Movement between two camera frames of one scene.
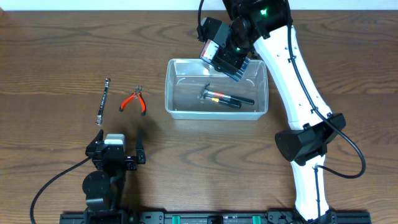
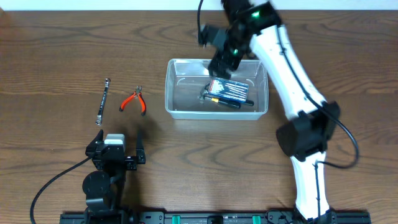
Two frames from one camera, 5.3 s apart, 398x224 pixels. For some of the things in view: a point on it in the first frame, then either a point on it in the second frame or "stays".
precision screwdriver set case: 208,53 → 229,88
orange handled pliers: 135,94 stays
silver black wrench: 99,119 stays
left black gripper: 130,159 stays
